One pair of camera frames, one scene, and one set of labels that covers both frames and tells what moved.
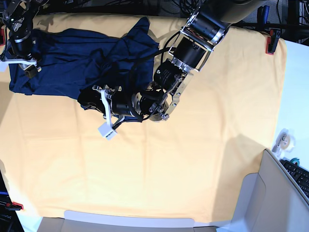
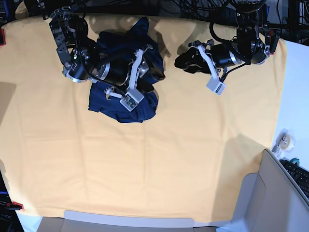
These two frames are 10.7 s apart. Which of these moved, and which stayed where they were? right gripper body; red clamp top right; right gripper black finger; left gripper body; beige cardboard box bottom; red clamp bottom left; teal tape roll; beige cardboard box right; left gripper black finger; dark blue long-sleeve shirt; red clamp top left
Moved: right gripper body; dark blue long-sleeve shirt; left gripper body; left gripper black finger; right gripper black finger
Stayed: red clamp bottom left; red clamp top left; beige cardboard box bottom; teal tape roll; red clamp top right; beige cardboard box right
